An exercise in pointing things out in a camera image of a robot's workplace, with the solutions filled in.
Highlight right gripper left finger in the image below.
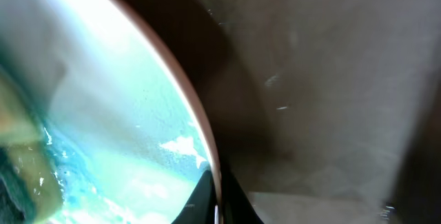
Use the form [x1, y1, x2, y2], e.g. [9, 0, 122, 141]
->
[172, 170, 217, 224]

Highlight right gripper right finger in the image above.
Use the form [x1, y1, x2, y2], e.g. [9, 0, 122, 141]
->
[221, 168, 263, 224]

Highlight white plate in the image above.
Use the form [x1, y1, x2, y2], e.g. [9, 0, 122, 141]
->
[1, 0, 221, 223]

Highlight green and yellow sponge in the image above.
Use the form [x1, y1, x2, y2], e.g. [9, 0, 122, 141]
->
[1, 74, 63, 223]

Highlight dark brown serving tray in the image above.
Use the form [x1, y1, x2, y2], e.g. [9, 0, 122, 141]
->
[125, 0, 440, 223]

